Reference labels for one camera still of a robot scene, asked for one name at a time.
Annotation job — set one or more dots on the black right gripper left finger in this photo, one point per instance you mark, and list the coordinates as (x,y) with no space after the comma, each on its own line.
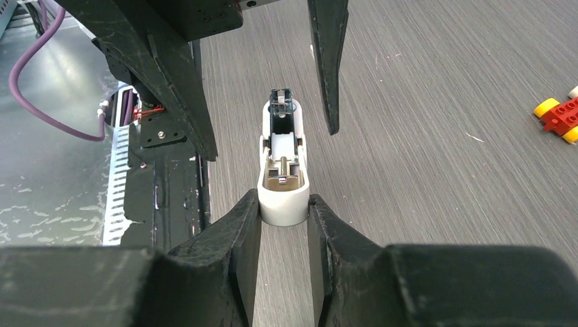
(209,280)

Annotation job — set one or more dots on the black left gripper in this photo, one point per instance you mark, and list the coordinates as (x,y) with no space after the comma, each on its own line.
(153,49)

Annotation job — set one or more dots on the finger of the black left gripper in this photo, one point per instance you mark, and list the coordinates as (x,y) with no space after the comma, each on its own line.
(328,20)

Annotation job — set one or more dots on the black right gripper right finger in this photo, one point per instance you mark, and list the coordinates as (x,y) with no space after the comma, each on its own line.
(356,282)

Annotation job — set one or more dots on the red green toy brick car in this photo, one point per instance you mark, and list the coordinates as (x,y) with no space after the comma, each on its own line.
(560,118)

